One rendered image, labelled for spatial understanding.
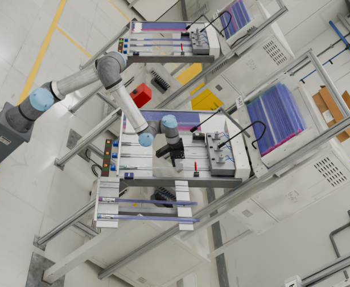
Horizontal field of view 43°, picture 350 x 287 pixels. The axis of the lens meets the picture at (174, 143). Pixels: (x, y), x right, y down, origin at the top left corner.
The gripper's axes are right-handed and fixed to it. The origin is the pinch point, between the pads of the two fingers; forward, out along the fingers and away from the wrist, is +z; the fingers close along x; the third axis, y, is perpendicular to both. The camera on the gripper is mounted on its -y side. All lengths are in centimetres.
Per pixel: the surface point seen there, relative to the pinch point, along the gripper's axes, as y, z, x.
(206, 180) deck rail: 17.1, 4.1, -10.1
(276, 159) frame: 56, -6, -12
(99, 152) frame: -57, 29, 60
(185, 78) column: 8, 138, 335
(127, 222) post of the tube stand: -26.8, 2.1, -35.3
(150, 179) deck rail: -13.6, -2.9, -10.0
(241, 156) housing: 39.3, 1.0, 3.1
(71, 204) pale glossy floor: -80, 51, 33
